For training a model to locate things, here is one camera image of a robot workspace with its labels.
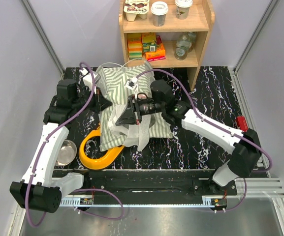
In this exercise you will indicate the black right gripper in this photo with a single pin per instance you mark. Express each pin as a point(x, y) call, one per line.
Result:
point(131, 116)

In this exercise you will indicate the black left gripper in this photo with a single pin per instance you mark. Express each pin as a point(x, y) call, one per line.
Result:
point(100, 103)

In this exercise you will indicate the green striped pet tent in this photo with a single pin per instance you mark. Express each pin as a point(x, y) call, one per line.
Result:
point(152, 126)

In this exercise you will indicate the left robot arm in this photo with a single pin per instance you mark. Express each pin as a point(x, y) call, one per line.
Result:
point(37, 190)

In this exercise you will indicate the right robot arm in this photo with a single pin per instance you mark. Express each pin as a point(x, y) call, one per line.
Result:
point(242, 145)

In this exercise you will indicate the yellow double bowl holder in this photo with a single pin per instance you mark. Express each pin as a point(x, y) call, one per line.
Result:
point(97, 161)

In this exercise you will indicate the yellow green sponge stack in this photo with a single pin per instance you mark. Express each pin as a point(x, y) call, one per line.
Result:
point(134, 45)

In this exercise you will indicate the orange snack box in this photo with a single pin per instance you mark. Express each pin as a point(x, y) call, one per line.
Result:
point(159, 54)

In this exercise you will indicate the red pink packet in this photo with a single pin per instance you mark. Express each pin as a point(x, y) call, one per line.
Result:
point(158, 42)

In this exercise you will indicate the wooden shelf unit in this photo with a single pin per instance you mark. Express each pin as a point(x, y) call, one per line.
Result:
point(200, 20)

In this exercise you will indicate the clear glass jar front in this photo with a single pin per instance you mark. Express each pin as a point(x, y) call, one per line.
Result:
point(182, 46)

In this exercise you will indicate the clear glass jar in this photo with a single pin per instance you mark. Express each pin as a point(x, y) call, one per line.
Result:
point(182, 46)
point(192, 37)

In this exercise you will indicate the chobani yogurt pack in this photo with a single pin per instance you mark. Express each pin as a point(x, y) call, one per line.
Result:
point(136, 8)

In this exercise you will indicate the clear glass jar back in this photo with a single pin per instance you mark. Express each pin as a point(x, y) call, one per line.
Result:
point(192, 37)

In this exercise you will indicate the paper coffee cup left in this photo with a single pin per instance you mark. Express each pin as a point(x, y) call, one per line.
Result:
point(159, 9)

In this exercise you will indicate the paper coffee cup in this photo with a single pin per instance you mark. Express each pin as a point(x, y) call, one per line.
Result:
point(159, 9)
point(182, 8)

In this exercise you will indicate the red snack box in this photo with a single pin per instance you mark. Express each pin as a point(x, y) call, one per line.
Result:
point(241, 123)

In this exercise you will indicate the paper coffee cup right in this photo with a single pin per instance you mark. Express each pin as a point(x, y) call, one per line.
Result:
point(182, 8)

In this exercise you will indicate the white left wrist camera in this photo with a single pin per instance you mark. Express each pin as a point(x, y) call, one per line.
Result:
point(89, 78)

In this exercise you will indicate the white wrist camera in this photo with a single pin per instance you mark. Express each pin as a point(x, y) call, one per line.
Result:
point(131, 84)
point(89, 78)

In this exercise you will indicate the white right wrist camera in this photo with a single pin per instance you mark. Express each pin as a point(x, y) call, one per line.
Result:
point(131, 84)

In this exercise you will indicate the aluminium frame post left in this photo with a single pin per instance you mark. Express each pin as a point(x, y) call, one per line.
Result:
point(42, 34)

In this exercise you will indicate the white cable duct rail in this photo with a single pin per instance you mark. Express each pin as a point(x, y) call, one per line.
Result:
point(144, 200)

